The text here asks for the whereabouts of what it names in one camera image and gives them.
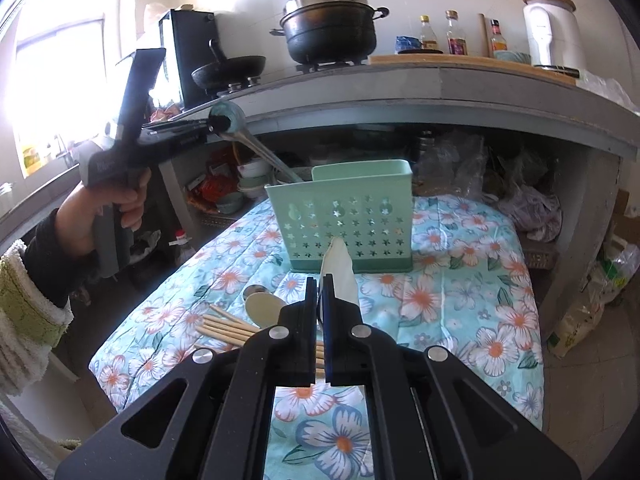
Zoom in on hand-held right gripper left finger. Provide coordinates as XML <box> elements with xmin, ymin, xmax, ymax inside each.
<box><xmin>55</xmin><ymin>276</ymin><xmax>321</xmax><ymax>480</ymax></box>

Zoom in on oil jug with red cap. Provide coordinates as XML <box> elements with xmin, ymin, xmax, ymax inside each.
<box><xmin>167</xmin><ymin>230</ymin><xmax>197</xmax><ymax>267</ymax></box>

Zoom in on teal ceramic bowl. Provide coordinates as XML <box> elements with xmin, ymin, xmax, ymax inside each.
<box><xmin>216</xmin><ymin>191</ymin><xmax>247</xmax><ymax>214</ymax></box>

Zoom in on wicker basket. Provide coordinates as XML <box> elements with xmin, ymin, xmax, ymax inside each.
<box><xmin>520</xmin><ymin>241</ymin><xmax>559</xmax><ymax>269</ymax></box>

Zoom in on gas stove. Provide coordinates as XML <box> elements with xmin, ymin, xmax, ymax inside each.
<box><xmin>215</xmin><ymin>59</ymin><xmax>372</xmax><ymax>100</ymax></box>

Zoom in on crumpled clear plastic bags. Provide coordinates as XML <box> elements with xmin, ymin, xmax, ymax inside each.
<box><xmin>414</xmin><ymin>129</ymin><xmax>503</xmax><ymax>202</ymax></box>

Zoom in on white air fryer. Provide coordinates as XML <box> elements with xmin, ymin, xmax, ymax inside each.
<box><xmin>522</xmin><ymin>2</ymin><xmax>587</xmax><ymax>72</ymax></box>

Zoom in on cream wooden spoon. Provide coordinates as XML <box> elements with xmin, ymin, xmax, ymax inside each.
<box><xmin>244</xmin><ymin>292</ymin><xmax>289</xmax><ymax>329</ymax></box>

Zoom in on bottle with purple label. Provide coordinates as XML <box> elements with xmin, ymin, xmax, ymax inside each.
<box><xmin>445</xmin><ymin>9</ymin><xmax>469</xmax><ymax>56</ymax></box>

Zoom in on black pot with steel lid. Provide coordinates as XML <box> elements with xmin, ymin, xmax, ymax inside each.
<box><xmin>270</xmin><ymin>0</ymin><xmax>391</xmax><ymax>66</ymax></box>

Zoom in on clear plastic bag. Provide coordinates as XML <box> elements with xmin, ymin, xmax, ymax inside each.
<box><xmin>575</xmin><ymin>70</ymin><xmax>640</xmax><ymax>117</ymax></box>

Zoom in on rice sack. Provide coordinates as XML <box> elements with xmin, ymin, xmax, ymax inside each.
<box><xmin>547</xmin><ymin>241</ymin><xmax>640</xmax><ymax>359</ymax></box>

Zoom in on stack of white bowls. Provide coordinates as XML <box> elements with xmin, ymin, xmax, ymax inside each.
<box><xmin>235</xmin><ymin>155</ymin><xmax>277</xmax><ymax>202</ymax></box>

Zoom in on metal ladle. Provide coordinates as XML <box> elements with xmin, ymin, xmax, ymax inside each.
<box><xmin>212</xmin><ymin>100</ymin><xmax>305</xmax><ymax>184</ymax></box>

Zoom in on floral blanket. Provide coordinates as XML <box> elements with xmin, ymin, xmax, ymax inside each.
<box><xmin>89</xmin><ymin>193</ymin><xmax>546</xmax><ymax>480</ymax></box>

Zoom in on green perforated utensil holder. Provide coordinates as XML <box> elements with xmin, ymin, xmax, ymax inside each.
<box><xmin>264</xmin><ymin>158</ymin><xmax>415</xmax><ymax>275</ymax></box>

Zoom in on black kitchen appliance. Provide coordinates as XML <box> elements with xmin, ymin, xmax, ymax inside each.
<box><xmin>158</xmin><ymin>8</ymin><xmax>217</xmax><ymax>109</ymax></box>

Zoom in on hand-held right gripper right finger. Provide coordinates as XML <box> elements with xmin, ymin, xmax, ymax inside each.
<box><xmin>323</xmin><ymin>274</ymin><xmax>582</xmax><ymax>480</ymax></box>

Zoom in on red snack packets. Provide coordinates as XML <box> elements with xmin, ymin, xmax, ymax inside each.
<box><xmin>187</xmin><ymin>159</ymin><xmax>237</xmax><ymax>212</ymax></box>

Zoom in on person's left hand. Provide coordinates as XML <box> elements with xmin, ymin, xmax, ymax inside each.
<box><xmin>55</xmin><ymin>168</ymin><xmax>152</xmax><ymax>260</ymax></box>

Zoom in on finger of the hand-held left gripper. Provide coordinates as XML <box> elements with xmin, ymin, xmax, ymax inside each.
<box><xmin>147</xmin><ymin>120</ymin><xmax>228</xmax><ymax>147</ymax></box>
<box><xmin>142</xmin><ymin>112</ymin><xmax>213</xmax><ymax>131</ymax></box>

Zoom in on clear oil bottle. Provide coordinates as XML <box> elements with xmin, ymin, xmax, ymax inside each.
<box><xmin>418</xmin><ymin>15</ymin><xmax>440</xmax><ymax>52</ymax></box>

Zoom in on black frying pan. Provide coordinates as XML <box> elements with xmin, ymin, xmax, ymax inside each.
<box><xmin>191</xmin><ymin>38</ymin><xmax>268</xmax><ymax>91</ymax></box>

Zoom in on black-handled knife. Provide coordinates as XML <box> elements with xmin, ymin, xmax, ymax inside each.
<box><xmin>534</xmin><ymin>64</ymin><xmax>582</xmax><ymax>79</ymax></box>

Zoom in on purple plastic bag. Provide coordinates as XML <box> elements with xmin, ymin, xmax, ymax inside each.
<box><xmin>499</xmin><ymin>184</ymin><xmax>564</xmax><ymax>244</ymax></box>

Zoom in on cardboard box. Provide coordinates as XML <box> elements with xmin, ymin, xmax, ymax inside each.
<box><xmin>609</xmin><ymin>189</ymin><xmax>640</xmax><ymax>247</ymax></box>

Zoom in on pale green bowl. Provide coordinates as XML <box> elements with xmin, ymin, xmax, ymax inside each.
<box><xmin>492</xmin><ymin>50</ymin><xmax>532</xmax><ymax>66</ymax></box>

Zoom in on person's left forearm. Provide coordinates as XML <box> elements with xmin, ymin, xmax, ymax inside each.
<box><xmin>0</xmin><ymin>205</ymin><xmax>97</xmax><ymax>397</ymax></box>

